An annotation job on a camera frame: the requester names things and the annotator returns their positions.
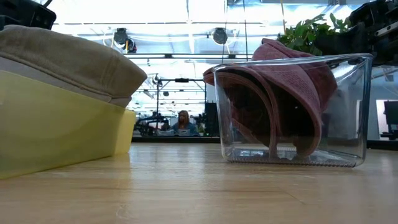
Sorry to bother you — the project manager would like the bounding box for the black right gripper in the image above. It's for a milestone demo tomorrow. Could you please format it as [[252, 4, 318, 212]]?
[[313, 0, 398, 65]]

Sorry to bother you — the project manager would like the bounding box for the beige baseball cap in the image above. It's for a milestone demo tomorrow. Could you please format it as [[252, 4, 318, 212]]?
[[0, 24, 148, 109]]

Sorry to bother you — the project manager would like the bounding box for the maroon baseball cap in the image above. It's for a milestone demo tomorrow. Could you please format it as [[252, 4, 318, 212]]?
[[251, 38, 338, 158]]

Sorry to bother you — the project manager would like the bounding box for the yellow translucent plastic bin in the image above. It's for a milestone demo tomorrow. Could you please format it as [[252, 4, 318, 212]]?
[[0, 70, 137, 180]]

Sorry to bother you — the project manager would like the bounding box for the green leafy plant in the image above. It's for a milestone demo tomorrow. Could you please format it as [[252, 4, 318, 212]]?
[[276, 12, 353, 57]]

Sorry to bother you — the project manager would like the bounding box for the clear plastic bin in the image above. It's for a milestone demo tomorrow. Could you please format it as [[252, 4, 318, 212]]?
[[212, 52, 374, 168]]

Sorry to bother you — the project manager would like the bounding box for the black metal stand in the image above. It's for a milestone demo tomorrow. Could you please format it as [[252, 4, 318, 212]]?
[[152, 74, 208, 138]]

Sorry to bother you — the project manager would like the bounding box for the person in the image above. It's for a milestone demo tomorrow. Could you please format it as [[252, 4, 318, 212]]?
[[172, 110, 200, 138]]

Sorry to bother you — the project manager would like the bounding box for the yellow cord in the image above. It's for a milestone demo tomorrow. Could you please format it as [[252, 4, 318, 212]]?
[[279, 0, 286, 35]]

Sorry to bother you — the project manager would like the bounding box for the black ceiling cable reel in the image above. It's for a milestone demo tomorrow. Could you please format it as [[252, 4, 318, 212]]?
[[113, 27, 138, 54], [212, 27, 229, 45]]

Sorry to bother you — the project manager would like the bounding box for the black aluminium table frame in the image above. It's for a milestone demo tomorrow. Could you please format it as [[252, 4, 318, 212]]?
[[132, 136, 398, 151]]

